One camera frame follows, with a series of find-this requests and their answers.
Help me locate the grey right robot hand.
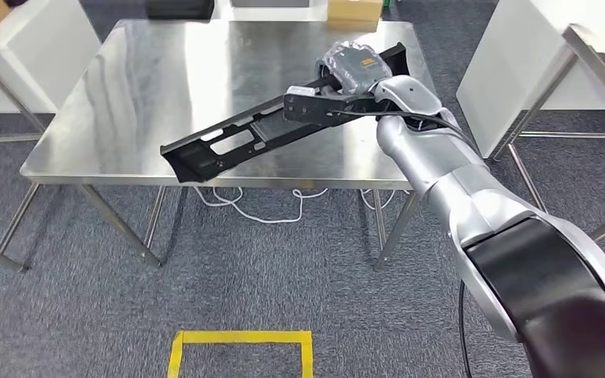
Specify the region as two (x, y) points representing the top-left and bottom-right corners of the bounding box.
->
(315, 40), (393, 96)

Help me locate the long black metal part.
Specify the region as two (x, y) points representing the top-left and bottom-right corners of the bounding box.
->
(160, 43), (408, 183)

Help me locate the stainless steel workbench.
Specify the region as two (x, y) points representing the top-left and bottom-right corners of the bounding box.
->
(0, 20), (436, 273)

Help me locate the white box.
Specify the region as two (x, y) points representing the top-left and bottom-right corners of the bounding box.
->
(213, 0), (329, 23)

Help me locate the white panel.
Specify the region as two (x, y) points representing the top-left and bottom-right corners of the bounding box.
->
(456, 0), (605, 158)

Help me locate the black case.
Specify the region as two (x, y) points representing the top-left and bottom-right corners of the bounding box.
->
(144, 0), (215, 20)

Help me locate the steel side table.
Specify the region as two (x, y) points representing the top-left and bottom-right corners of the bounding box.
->
(0, 28), (49, 145)
(490, 23), (605, 242)

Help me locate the yellow floor tape square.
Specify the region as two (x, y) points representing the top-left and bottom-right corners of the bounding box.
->
(166, 330), (314, 378)

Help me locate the white cabinet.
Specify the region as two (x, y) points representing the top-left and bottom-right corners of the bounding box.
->
(0, 0), (102, 114)

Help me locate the black wrist camera mount plate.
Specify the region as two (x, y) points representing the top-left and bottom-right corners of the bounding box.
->
(283, 92), (383, 126)

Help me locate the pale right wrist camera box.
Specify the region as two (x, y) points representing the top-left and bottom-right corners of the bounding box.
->
(285, 86), (317, 101)

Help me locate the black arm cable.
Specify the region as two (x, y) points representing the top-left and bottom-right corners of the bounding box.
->
(331, 108), (480, 378)

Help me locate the white cable under workbench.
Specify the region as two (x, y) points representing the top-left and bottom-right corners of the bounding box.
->
(194, 185), (413, 225)

